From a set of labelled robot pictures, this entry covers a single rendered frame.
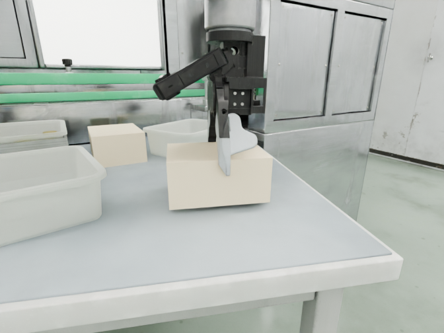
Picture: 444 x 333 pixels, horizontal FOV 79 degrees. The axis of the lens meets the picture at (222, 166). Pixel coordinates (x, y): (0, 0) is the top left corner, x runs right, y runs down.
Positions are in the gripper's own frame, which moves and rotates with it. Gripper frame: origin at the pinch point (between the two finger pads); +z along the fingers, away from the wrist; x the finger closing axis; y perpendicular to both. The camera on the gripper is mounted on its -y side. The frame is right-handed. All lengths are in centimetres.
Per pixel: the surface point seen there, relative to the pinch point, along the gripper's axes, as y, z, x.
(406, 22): 248, -74, 244
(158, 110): -12, -3, 55
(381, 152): 252, 74, 245
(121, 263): -13.4, 6.6, -16.0
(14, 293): -23.0, 6.7, -18.9
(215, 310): -2.4, 15.3, -16.2
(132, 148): -16.9, 2.9, 22.8
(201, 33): 7, -32, 85
